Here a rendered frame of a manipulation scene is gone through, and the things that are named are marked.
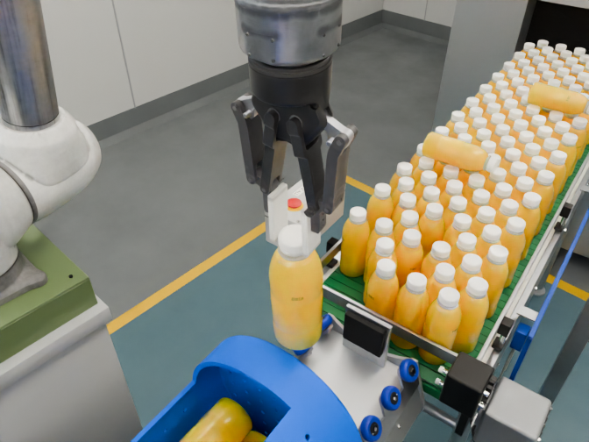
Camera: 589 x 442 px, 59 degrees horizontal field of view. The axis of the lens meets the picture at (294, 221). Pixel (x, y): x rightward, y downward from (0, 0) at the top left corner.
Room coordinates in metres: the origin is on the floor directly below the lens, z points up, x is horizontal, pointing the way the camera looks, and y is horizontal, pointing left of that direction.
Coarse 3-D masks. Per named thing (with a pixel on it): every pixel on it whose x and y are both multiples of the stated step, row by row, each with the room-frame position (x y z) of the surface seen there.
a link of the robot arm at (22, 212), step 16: (0, 176) 0.78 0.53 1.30; (0, 192) 0.75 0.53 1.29; (16, 192) 0.78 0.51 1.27; (0, 208) 0.73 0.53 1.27; (16, 208) 0.76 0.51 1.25; (0, 224) 0.72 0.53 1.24; (16, 224) 0.75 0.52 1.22; (0, 240) 0.71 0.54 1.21; (16, 240) 0.74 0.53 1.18; (0, 256) 0.70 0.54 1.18; (16, 256) 0.74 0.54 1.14; (0, 272) 0.69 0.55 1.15
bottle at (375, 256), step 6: (372, 252) 0.85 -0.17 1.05; (378, 252) 0.84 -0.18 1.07; (372, 258) 0.84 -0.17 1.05; (378, 258) 0.83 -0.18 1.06; (384, 258) 0.83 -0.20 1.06; (390, 258) 0.83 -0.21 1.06; (396, 258) 0.84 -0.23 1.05; (372, 264) 0.83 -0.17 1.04; (396, 264) 0.83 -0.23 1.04; (366, 270) 0.84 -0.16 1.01; (372, 270) 0.82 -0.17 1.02; (396, 270) 0.83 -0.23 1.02; (366, 276) 0.84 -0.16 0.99; (366, 282) 0.83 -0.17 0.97; (366, 288) 0.83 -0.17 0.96
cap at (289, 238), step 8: (280, 232) 0.46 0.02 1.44; (288, 232) 0.46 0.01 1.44; (296, 232) 0.46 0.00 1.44; (280, 240) 0.45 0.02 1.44; (288, 240) 0.45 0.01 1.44; (296, 240) 0.45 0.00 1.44; (280, 248) 0.45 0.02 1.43; (288, 248) 0.44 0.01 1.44; (296, 248) 0.44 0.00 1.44; (296, 256) 0.44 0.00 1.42
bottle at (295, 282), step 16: (288, 256) 0.44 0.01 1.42; (272, 272) 0.45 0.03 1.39; (288, 272) 0.44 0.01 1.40; (304, 272) 0.44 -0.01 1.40; (320, 272) 0.45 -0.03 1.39; (272, 288) 0.45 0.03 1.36; (288, 288) 0.43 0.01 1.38; (304, 288) 0.43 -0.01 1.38; (320, 288) 0.45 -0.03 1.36; (272, 304) 0.45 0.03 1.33; (288, 304) 0.43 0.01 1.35; (304, 304) 0.43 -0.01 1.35; (320, 304) 0.45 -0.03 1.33; (288, 320) 0.43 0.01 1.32; (304, 320) 0.43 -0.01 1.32; (320, 320) 0.45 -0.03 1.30; (288, 336) 0.44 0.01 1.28; (304, 336) 0.43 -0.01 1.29; (320, 336) 0.45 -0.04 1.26
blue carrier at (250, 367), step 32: (224, 352) 0.47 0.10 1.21; (256, 352) 0.45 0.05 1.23; (192, 384) 0.48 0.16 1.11; (224, 384) 0.52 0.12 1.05; (256, 384) 0.48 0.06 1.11; (288, 384) 0.40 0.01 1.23; (320, 384) 0.41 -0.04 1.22; (160, 416) 0.42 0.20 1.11; (192, 416) 0.46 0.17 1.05; (256, 416) 0.48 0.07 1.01; (288, 416) 0.36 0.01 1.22; (320, 416) 0.37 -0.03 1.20
